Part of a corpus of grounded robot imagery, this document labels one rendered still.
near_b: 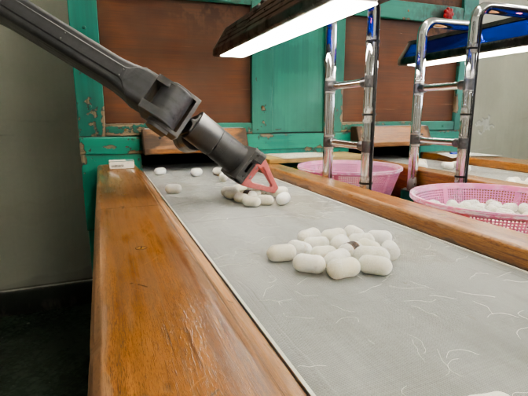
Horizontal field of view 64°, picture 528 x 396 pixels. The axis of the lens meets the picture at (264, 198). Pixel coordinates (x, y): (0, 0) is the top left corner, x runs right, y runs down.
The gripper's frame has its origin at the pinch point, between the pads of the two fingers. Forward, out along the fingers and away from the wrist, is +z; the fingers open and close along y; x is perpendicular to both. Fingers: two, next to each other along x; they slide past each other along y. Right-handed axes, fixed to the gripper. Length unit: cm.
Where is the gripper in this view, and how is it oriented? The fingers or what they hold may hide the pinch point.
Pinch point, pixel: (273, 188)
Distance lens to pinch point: 81.2
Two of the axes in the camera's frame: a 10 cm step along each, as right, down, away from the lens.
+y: -3.6, -1.9, 9.2
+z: 7.3, 5.6, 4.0
